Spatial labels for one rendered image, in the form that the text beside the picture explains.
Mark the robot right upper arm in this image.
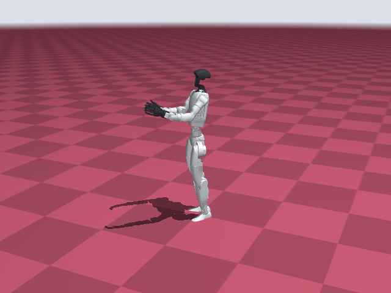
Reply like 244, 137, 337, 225
177, 90, 195, 114

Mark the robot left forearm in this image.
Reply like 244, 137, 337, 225
164, 112, 192, 122

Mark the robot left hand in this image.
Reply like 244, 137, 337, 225
145, 102, 170, 118

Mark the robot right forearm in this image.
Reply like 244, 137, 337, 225
161, 107, 178, 114

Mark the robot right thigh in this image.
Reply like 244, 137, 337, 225
186, 138, 205, 177

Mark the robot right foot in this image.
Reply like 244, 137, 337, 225
188, 205, 211, 212

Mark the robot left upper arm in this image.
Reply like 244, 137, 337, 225
185, 95, 208, 122

